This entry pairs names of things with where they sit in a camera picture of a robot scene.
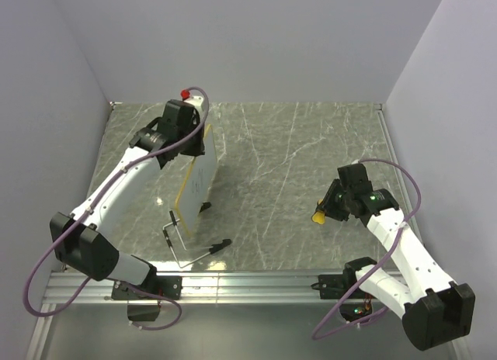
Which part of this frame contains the yellow bone-shaped eraser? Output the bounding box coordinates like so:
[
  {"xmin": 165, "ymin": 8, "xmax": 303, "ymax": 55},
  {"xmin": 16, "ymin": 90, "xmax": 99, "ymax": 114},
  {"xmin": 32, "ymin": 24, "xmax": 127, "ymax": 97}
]
[{"xmin": 311, "ymin": 199, "xmax": 325, "ymax": 225}]

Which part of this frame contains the yellow framed whiteboard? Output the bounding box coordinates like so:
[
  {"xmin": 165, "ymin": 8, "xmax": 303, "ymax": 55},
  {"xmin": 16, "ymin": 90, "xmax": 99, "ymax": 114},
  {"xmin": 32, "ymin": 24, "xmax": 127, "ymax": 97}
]
[{"xmin": 174, "ymin": 124, "xmax": 217, "ymax": 236}]

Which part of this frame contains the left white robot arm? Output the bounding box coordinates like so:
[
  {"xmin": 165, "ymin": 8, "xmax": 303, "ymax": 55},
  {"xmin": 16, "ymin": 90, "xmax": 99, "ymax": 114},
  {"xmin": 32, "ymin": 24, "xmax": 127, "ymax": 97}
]
[{"xmin": 50, "ymin": 92, "xmax": 209, "ymax": 299}]

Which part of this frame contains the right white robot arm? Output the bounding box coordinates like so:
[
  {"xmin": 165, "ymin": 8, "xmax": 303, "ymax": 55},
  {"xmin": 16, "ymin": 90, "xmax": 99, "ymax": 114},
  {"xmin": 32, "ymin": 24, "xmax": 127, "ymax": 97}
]
[{"xmin": 311, "ymin": 160, "xmax": 475, "ymax": 351}]

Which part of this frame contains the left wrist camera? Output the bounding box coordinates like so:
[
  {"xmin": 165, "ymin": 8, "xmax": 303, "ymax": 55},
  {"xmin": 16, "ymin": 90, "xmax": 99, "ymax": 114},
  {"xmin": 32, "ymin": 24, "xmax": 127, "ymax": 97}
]
[{"xmin": 186, "ymin": 95, "xmax": 207, "ymax": 114}]

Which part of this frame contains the red cable connector cap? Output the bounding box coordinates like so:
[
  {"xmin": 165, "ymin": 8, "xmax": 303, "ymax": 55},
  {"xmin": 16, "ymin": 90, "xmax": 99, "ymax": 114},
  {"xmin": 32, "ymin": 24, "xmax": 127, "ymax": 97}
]
[{"xmin": 180, "ymin": 88, "xmax": 191, "ymax": 100}]

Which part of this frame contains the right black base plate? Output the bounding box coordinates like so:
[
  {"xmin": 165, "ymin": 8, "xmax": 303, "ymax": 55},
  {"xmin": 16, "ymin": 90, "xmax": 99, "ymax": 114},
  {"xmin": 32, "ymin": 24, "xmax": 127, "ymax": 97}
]
[{"xmin": 310, "ymin": 273, "xmax": 356, "ymax": 300}]

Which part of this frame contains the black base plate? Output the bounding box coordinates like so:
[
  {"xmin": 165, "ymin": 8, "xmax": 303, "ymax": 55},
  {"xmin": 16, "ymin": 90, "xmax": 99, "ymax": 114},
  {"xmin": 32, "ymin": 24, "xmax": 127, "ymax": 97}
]
[
  {"xmin": 111, "ymin": 275, "xmax": 182, "ymax": 300},
  {"xmin": 310, "ymin": 273, "xmax": 356, "ymax": 300}
]

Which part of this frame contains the metal wire whiteboard stand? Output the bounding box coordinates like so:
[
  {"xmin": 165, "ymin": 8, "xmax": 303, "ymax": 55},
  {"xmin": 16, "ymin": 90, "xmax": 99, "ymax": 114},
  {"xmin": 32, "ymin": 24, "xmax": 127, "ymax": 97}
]
[{"xmin": 162, "ymin": 209, "xmax": 232, "ymax": 270}]

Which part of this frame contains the aluminium mounting rail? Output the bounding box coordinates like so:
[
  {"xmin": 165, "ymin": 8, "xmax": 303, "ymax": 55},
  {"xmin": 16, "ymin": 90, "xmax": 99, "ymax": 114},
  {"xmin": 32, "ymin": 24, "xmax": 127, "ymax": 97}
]
[{"xmin": 42, "ymin": 270, "xmax": 345, "ymax": 305}]

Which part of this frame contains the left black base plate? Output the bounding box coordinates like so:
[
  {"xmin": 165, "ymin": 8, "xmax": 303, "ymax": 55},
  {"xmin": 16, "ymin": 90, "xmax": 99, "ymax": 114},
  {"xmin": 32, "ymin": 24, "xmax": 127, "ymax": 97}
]
[{"xmin": 111, "ymin": 275, "xmax": 182, "ymax": 300}]

